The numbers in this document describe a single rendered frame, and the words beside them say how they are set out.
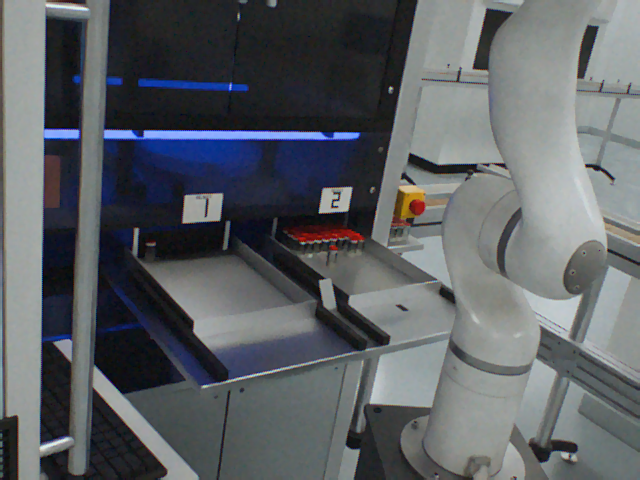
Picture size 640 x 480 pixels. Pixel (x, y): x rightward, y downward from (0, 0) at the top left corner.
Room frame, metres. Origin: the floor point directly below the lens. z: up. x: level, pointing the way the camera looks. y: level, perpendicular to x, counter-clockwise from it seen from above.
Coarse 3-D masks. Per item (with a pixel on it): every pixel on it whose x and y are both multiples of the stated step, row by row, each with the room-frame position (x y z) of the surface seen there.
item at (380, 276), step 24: (264, 240) 1.54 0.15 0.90; (312, 264) 1.48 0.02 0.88; (336, 264) 1.51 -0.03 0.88; (360, 264) 1.53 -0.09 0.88; (384, 264) 1.56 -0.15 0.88; (408, 264) 1.52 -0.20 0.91; (336, 288) 1.31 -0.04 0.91; (360, 288) 1.39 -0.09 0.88; (384, 288) 1.42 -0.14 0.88; (408, 288) 1.38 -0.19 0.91; (432, 288) 1.42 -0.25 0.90
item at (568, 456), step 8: (552, 440) 2.08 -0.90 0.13; (560, 440) 2.11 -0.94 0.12; (536, 448) 2.01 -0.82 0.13; (544, 448) 2.01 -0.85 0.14; (552, 448) 2.03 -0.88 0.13; (560, 448) 2.08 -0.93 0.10; (568, 448) 2.12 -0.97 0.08; (576, 448) 2.16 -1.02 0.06; (536, 456) 2.00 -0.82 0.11; (544, 456) 2.00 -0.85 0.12; (568, 456) 2.17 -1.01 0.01
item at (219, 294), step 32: (128, 256) 1.31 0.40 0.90; (160, 256) 1.38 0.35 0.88; (192, 256) 1.41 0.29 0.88; (224, 256) 1.44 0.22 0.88; (256, 256) 1.40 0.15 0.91; (160, 288) 1.18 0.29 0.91; (192, 288) 1.25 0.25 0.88; (224, 288) 1.28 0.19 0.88; (256, 288) 1.30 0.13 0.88; (288, 288) 1.30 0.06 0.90; (192, 320) 1.07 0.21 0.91; (224, 320) 1.10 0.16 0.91; (256, 320) 1.14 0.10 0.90; (288, 320) 1.19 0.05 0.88
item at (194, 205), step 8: (184, 200) 1.32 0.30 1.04; (192, 200) 1.33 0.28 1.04; (200, 200) 1.34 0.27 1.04; (216, 200) 1.36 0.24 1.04; (184, 208) 1.32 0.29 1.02; (192, 208) 1.33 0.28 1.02; (200, 208) 1.34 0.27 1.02; (208, 208) 1.35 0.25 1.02; (216, 208) 1.37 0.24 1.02; (184, 216) 1.32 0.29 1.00; (192, 216) 1.33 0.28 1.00; (200, 216) 1.34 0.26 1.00; (208, 216) 1.36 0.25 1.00; (216, 216) 1.37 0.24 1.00
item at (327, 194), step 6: (324, 192) 1.54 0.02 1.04; (330, 192) 1.55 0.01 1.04; (342, 192) 1.57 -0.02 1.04; (348, 192) 1.58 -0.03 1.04; (324, 198) 1.54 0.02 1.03; (330, 198) 1.55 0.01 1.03; (336, 198) 1.56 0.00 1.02; (342, 198) 1.57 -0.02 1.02; (348, 198) 1.58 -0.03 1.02; (324, 204) 1.54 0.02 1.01; (330, 204) 1.55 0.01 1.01; (336, 204) 1.56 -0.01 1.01; (342, 204) 1.57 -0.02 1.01; (348, 204) 1.58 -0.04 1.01; (324, 210) 1.54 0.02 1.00; (330, 210) 1.55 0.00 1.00; (336, 210) 1.56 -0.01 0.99; (342, 210) 1.57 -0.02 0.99
